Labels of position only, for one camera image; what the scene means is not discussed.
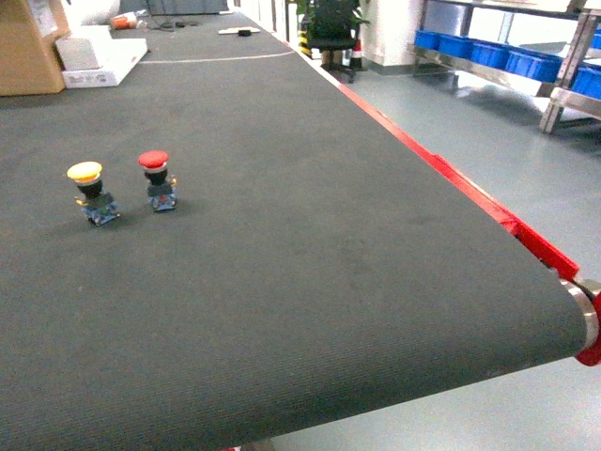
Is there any wooden block with black part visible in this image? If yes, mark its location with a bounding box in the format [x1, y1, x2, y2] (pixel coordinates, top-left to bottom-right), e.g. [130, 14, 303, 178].
[218, 26, 260, 37]

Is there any dark conveyor belt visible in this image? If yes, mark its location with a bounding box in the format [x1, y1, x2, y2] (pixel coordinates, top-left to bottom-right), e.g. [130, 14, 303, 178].
[1, 14, 593, 450]

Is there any red mushroom push button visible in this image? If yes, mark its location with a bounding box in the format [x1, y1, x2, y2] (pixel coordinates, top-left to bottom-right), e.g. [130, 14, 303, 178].
[137, 150, 177, 212]

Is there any yellow black striped bollard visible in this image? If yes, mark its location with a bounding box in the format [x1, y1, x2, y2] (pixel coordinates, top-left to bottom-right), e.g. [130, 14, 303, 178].
[298, 22, 313, 59]

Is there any black office chair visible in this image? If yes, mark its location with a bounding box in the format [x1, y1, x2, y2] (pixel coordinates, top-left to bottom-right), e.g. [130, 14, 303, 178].
[307, 21, 357, 84]

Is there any yellow mushroom push button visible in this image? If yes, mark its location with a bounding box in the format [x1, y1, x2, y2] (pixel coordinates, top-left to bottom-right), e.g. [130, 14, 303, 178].
[67, 161, 120, 226]

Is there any green potted plant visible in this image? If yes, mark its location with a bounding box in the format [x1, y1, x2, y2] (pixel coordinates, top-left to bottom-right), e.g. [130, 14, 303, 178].
[293, 0, 370, 27]

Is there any grey plastic crate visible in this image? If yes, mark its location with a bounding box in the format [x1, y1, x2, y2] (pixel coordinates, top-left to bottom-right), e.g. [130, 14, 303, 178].
[144, 0, 229, 15]

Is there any white flat box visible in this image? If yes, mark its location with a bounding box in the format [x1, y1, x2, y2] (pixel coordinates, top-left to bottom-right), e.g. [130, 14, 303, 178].
[62, 39, 148, 89]

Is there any orange white object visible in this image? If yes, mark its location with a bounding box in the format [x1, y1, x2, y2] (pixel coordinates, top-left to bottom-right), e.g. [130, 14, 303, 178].
[111, 12, 138, 30]

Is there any small white box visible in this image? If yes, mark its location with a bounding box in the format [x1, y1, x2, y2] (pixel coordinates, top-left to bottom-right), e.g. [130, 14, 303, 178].
[55, 25, 113, 70]

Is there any steel shelving rack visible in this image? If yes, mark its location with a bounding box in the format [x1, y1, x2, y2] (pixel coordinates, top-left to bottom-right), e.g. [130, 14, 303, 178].
[408, 1, 600, 133]

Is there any white foam roll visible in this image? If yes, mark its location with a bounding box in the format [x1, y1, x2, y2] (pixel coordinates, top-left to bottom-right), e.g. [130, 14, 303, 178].
[61, 0, 121, 28]

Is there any large brown cardboard box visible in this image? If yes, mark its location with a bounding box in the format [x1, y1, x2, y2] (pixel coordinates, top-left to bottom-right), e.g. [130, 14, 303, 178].
[1, 1, 69, 97]

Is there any red conveyor side rail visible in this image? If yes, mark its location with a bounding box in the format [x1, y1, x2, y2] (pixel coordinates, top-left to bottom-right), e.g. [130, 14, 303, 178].
[316, 69, 600, 366]

